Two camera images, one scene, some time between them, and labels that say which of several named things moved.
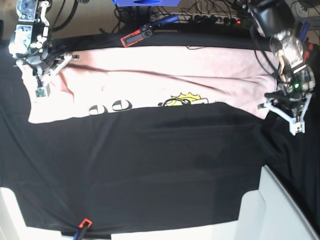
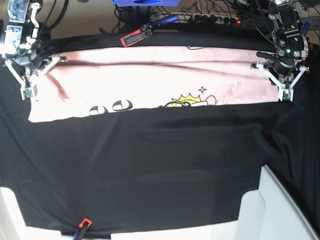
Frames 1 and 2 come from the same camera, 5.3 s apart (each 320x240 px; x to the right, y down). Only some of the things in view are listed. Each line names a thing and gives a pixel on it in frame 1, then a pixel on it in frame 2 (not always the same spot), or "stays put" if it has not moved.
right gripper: x=295 y=83 to x=291 y=46
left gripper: x=30 y=45 to x=28 y=53
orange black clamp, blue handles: x=145 y=31 stays put
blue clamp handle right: x=304 y=31 stays put
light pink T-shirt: x=99 y=81 stays put
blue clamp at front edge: x=85 y=224 stays put
